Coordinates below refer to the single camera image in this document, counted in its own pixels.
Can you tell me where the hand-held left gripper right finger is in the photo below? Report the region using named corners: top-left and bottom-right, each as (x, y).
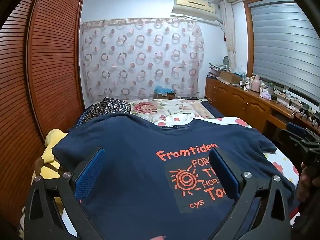
top-left (209, 147), bottom-right (292, 240)

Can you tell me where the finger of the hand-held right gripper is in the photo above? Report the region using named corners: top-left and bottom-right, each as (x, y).
top-left (278, 122), bottom-right (320, 144)

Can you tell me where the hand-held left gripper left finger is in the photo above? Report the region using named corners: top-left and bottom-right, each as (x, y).
top-left (21, 147), bottom-right (107, 240)

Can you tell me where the navy printed t-shirt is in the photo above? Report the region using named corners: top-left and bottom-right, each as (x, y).
top-left (51, 114), bottom-right (295, 240)

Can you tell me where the person's right hand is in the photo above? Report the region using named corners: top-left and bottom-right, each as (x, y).
top-left (299, 162), bottom-right (320, 203)

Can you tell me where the white flower-print blanket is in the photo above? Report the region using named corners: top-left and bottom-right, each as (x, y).
top-left (155, 116), bottom-right (300, 188)

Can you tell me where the yellow cloth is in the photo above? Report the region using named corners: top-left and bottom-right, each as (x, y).
top-left (32, 129), bottom-right (68, 203)

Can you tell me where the wooden sideboard cabinet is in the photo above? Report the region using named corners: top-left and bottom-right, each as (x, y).
top-left (205, 76), bottom-right (320, 140)

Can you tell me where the pink thermos jug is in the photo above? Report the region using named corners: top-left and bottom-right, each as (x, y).
top-left (251, 75), bottom-right (261, 92)

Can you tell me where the navy blanket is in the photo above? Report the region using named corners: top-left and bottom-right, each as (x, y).
top-left (200, 99), bottom-right (225, 118)

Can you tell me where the dark circle-patterned cloth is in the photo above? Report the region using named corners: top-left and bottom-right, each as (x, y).
top-left (76, 97), bottom-right (132, 126)

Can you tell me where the open cardboard box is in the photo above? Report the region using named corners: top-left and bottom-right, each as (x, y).
top-left (219, 71), bottom-right (242, 85)

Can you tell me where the grey window blind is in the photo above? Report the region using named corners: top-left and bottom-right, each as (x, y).
top-left (249, 0), bottom-right (320, 103)

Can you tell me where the cream rose-print quilt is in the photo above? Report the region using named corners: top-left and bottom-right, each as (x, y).
top-left (124, 99), bottom-right (216, 126)

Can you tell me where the small cardboard box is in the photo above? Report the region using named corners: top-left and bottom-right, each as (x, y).
top-left (153, 92), bottom-right (176, 100)

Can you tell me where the stack of folded cloths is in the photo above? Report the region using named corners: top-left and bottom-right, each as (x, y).
top-left (208, 62), bottom-right (231, 72)

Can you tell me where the brown louvred wardrobe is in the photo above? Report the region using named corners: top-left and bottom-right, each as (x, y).
top-left (0, 0), bottom-right (85, 230)

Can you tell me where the beige tied curtain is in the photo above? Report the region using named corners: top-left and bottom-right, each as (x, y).
top-left (219, 0), bottom-right (237, 71)

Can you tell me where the circle-patterned sheer curtain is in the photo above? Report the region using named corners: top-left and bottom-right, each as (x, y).
top-left (80, 18), bottom-right (207, 101)

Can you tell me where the cream wall air conditioner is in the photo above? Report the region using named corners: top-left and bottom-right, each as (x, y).
top-left (171, 0), bottom-right (218, 22)

